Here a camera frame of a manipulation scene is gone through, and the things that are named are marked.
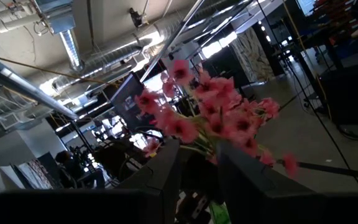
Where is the black ceiling cable reel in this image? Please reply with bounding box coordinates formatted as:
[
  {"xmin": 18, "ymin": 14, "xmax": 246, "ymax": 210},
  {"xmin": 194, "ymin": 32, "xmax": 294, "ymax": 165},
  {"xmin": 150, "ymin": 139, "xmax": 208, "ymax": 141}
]
[{"xmin": 128, "ymin": 7, "xmax": 145, "ymax": 28}]

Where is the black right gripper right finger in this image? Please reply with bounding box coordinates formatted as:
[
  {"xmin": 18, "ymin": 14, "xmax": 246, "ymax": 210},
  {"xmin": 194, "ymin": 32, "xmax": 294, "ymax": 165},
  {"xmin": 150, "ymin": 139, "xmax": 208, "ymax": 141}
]
[{"xmin": 218, "ymin": 141, "xmax": 358, "ymax": 224}]

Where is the pink artificial flower bunch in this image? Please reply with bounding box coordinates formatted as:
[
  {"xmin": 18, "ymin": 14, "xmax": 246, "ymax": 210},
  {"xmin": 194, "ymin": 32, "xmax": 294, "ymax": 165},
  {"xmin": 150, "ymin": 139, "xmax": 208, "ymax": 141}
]
[{"xmin": 134, "ymin": 58, "xmax": 300, "ymax": 180}]

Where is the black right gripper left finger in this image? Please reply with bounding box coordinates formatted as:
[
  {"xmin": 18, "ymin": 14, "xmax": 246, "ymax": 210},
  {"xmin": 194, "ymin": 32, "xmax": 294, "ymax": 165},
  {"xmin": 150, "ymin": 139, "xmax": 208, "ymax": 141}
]
[{"xmin": 0, "ymin": 138, "xmax": 181, "ymax": 224}]

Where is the black floor cable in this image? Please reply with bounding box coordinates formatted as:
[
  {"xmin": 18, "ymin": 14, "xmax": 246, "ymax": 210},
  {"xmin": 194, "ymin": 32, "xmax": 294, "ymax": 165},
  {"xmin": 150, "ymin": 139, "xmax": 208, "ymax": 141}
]
[{"xmin": 286, "ymin": 62, "xmax": 358, "ymax": 193}]

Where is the leaf patterned curtain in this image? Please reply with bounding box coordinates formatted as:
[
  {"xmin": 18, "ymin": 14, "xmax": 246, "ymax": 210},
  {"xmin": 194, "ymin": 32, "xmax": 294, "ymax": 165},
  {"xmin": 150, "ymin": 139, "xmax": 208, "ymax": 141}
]
[{"xmin": 230, "ymin": 26, "xmax": 276, "ymax": 83}]

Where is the grey smooth ceiling pipe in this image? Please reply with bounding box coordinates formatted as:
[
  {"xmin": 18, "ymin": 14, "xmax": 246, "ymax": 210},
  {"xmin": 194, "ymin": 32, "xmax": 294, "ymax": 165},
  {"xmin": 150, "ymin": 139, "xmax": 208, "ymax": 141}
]
[{"xmin": 0, "ymin": 51, "xmax": 80, "ymax": 121}]

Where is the black floor tape strip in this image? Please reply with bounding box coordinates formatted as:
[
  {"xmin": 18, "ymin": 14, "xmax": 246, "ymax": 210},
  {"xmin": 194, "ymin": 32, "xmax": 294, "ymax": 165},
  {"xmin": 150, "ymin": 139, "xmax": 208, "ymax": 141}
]
[{"xmin": 275, "ymin": 159, "xmax": 358, "ymax": 182}]

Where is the grey spiral air duct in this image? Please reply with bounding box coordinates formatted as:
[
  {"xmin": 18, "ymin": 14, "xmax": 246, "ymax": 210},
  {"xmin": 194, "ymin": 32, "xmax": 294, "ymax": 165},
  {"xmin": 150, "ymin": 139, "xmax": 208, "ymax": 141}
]
[{"xmin": 58, "ymin": 28, "xmax": 86, "ymax": 73}]

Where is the green glass vase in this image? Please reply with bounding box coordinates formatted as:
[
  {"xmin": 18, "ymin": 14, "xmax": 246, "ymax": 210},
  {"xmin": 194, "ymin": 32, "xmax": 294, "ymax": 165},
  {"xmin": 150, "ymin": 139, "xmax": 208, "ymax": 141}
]
[{"xmin": 209, "ymin": 201, "xmax": 231, "ymax": 224}]

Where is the yellow hanging cord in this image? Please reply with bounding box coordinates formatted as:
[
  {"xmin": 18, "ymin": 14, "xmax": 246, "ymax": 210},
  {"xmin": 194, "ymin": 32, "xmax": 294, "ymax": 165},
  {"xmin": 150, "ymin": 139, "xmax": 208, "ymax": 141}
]
[{"xmin": 0, "ymin": 51, "xmax": 119, "ymax": 88}]

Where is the large silver air duct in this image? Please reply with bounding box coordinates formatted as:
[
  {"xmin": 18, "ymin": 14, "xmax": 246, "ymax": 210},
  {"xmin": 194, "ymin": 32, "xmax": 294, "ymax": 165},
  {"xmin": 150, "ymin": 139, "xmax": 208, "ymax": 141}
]
[{"xmin": 40, "ymin": 0, "xmax": 254, "ymax": 97}]

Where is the computer monitor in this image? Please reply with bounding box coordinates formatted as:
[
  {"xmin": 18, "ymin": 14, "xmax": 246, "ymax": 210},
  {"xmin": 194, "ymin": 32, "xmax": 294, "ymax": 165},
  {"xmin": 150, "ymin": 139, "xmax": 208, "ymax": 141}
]
[{"xmin": 109, "ymin": 72, "xmax": 155, "ymax": 128}]

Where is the black case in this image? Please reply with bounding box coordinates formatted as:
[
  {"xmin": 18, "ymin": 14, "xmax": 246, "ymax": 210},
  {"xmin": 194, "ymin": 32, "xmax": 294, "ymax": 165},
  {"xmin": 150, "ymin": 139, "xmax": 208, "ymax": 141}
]
[{"xmin": 318, "ymin": 65, "xmax": 358, "ymax": 127}]

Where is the person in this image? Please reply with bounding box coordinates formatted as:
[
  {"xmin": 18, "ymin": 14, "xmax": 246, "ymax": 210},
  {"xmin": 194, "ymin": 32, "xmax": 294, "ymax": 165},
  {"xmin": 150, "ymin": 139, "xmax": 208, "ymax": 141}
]
[{"xmin": 54, "ymin": 150, "xmax": 105, "ymax": 189}]

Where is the ceiling light bar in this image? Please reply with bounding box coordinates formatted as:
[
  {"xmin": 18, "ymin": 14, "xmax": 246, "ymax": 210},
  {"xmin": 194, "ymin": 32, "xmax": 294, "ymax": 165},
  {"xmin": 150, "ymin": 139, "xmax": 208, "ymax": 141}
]
[{"xmin": 139, "ymin": 0, "xmax": 206, "ymax": 83}]

